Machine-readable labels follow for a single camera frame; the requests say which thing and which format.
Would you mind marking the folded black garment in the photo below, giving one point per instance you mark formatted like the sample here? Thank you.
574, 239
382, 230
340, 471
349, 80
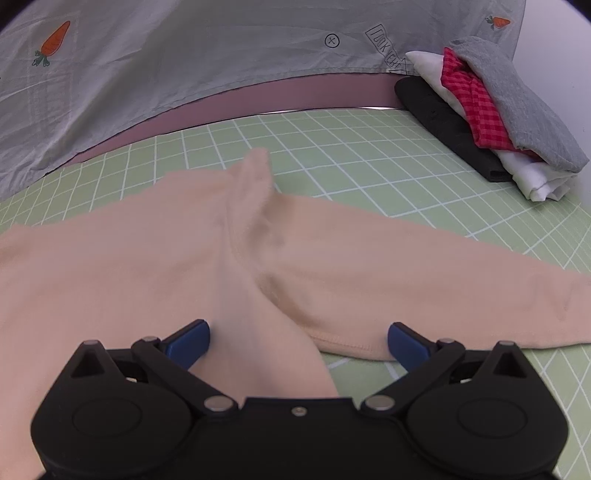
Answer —
439, 119

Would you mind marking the green grid cutting mat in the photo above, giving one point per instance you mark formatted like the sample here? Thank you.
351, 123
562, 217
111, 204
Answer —
383, 162

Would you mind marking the folded grey garment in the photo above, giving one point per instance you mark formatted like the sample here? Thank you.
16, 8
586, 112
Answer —
531, 124

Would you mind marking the grey carrot print sheet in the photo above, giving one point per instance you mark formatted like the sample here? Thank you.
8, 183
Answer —
76, 73

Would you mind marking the beige long sleeve garment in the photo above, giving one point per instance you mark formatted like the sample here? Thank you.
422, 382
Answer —
281, 280

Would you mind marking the folded white garment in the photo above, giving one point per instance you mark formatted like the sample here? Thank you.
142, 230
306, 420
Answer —
537, 180

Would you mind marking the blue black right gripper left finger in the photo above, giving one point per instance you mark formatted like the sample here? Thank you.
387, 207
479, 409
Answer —
168, 361

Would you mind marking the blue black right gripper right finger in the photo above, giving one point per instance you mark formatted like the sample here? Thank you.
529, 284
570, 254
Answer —
426, 363

